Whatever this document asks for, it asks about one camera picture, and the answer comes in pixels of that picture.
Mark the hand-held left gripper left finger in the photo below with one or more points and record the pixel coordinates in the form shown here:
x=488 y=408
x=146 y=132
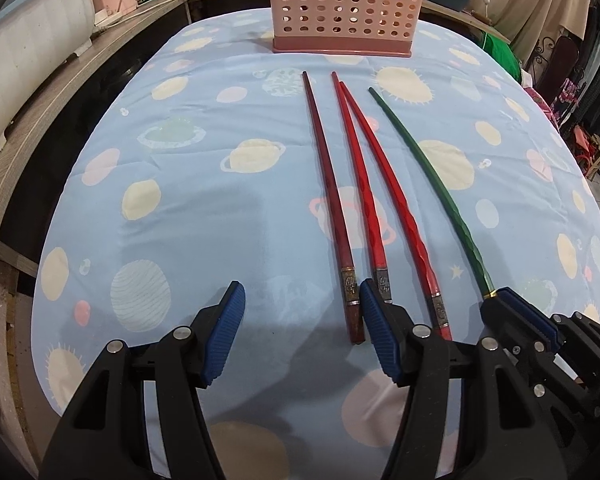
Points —
x=225 y=330

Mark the pile of pink clothes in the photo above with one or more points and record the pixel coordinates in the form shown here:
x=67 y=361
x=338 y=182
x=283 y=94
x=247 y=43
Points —
x=580 y=130

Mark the green cloth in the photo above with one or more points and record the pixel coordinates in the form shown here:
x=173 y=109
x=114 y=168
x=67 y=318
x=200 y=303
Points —
x=502 y=55

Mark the green chopstick with gold band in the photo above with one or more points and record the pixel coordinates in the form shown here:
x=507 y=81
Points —
x=467 y=240

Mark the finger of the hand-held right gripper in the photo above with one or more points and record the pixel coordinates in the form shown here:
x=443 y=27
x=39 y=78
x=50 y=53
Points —
x=592 y=340
x=522 y=310

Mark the bright red chopstick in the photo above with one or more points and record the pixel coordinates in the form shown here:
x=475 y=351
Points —
x=363 y=200
x=420 y=255

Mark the white dish rack with lid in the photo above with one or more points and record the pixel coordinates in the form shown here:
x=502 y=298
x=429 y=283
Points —
x=25 y=45

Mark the pink perforated utensil basket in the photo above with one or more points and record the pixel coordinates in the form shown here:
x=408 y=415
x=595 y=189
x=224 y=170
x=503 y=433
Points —
x=340 y=5

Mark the dark red chopstick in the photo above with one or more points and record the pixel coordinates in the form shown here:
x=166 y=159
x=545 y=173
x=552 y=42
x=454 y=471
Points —
x=354 y=320

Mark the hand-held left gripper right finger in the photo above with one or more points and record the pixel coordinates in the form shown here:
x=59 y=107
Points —
x=380 y=330

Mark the beige curtain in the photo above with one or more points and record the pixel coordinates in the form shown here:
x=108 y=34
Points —
x=535 y=0

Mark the dark metal chair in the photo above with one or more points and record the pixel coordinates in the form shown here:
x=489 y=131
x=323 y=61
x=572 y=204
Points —
x=557 y=67

